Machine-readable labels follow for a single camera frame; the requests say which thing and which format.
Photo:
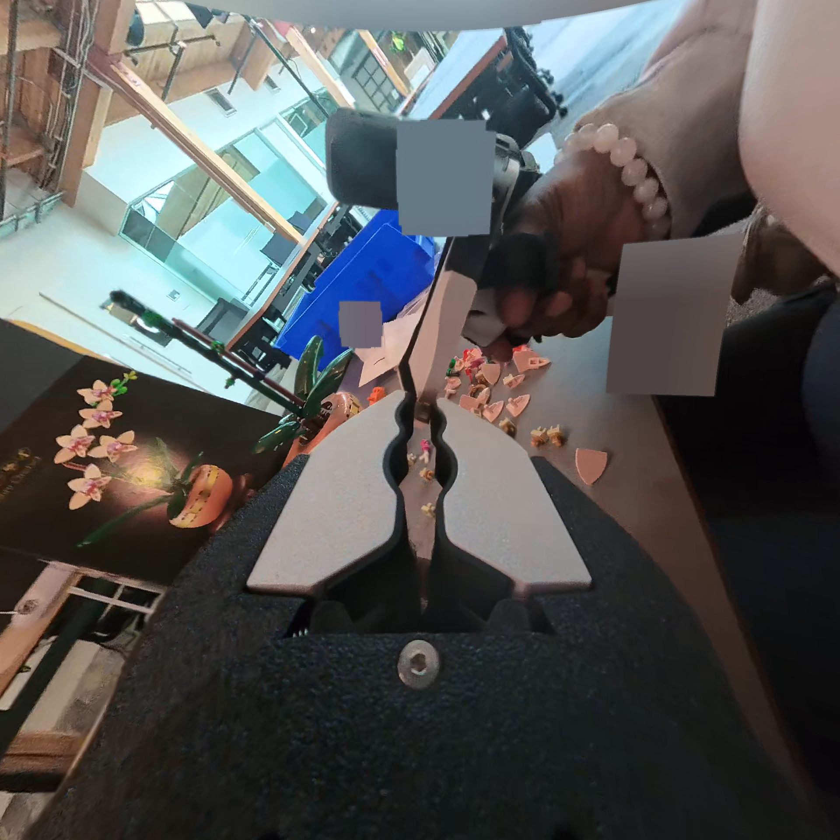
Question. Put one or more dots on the grey desk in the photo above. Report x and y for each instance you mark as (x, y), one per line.
(636, 426)

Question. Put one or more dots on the brown brick stem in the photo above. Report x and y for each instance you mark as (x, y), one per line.
(262, 377)

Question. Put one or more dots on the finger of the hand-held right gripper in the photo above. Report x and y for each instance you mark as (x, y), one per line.
(439, 328)

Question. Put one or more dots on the white paper sheet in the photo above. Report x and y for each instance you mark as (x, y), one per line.
(387, 358)

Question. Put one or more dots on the person's right hand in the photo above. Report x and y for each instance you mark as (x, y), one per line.
(584, 210)

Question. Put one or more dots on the long wooden-edged table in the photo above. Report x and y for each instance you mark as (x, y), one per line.
(459, 72)

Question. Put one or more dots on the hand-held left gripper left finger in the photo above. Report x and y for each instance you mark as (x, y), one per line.
(334, 518)

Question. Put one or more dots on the scattered small brick pieces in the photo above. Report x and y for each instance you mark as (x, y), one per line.
(493, 411)

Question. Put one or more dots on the person's dark trousers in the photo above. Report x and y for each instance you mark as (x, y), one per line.
(774, 525)

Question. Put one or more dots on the green brick leaf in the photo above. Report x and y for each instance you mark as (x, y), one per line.
(336, 374)
(279, 433)
(312, 367)

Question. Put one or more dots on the person's right forearm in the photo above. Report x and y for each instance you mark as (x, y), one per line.
(695, 118)

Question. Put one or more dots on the large blue plastic bin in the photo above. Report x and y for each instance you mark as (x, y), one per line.
(367, 275)

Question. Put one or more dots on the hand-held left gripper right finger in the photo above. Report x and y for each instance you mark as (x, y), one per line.
(512, 518)

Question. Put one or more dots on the pink brick flower pot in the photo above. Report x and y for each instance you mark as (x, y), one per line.
(331, 420)

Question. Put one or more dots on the dark green brick stem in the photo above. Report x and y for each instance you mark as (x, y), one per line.
(131, 308)

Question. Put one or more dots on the black orchid picture box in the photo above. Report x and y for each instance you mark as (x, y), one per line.
(39, 394)

